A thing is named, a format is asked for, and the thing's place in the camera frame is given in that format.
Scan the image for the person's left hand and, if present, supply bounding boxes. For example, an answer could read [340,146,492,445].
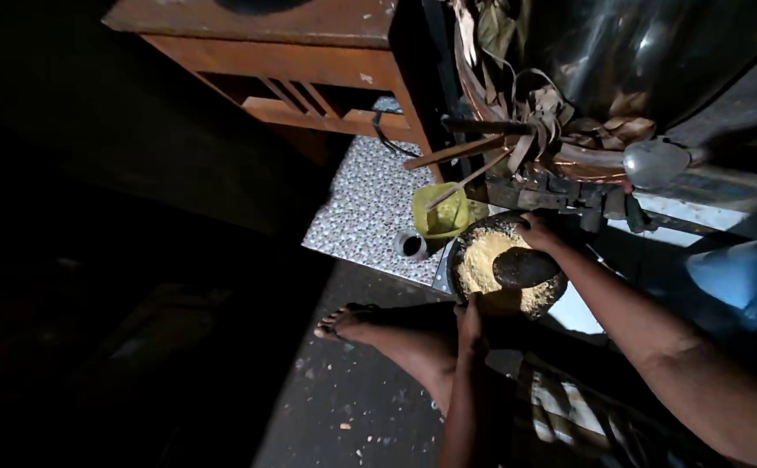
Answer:
[454,292,490,362]

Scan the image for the person's right hand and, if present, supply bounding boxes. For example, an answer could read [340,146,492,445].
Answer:
[514,213,566,256]

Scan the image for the black stone mortar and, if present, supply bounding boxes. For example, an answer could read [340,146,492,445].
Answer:
[447,211,569,321]

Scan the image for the person's right forearm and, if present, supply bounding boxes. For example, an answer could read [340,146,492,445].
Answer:
[549,240,757,468]

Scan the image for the person's left forearm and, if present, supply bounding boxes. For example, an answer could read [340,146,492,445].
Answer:
[440,354,491,468]

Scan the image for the pile of wood blocks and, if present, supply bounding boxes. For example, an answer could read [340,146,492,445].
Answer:
[486,177,630,234]

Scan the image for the black stone pestle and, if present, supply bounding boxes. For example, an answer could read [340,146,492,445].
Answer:
[492,246,562,290]

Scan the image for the yellow ground paste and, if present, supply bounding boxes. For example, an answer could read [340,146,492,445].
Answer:
[457,226,560,317]

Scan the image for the person's legs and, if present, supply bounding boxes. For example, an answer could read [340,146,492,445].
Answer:
[314,303,461,417]

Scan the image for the thin wooden stick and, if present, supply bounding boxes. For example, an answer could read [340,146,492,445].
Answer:
[424,148,512,211]

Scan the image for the small translucent cup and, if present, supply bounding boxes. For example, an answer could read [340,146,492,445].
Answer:
[395,229,428,262]

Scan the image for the dried leaves and husks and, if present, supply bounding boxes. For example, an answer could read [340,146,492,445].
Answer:
[451,0,658,183]

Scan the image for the dark charred stick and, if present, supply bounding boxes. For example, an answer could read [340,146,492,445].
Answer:
[441,115,537,136]

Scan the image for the thick brown wooden stick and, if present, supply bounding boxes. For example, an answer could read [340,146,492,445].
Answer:
[403,133,516,171]

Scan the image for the yellow plastic container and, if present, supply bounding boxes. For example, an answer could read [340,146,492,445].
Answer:
[413,182,470,239]

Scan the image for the dark green bottle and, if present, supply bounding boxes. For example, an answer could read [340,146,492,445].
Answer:
[624,192,657,234]

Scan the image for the translucent rounded plastic piece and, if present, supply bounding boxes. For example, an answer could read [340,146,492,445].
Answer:
[623,137,692,190]

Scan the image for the person's body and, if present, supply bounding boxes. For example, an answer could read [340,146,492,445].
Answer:
[488,350,737,468]

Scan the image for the pebble-patterned slab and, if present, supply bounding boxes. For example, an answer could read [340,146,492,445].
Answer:
[302,135,460,288]

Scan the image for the large shiny metal vessel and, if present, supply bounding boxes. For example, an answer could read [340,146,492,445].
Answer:
[525,0,757,132]

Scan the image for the blue plastic tub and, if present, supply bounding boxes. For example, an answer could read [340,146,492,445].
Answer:
[685,234,757,344]

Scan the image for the brown wooden cabinet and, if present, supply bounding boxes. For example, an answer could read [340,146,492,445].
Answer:
[102,0,446,184]

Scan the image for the dark round pan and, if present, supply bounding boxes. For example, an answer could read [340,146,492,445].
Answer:
[214,0,314,16]

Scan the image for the black cable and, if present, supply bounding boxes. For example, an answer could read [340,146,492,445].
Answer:
[371,109,420,159]

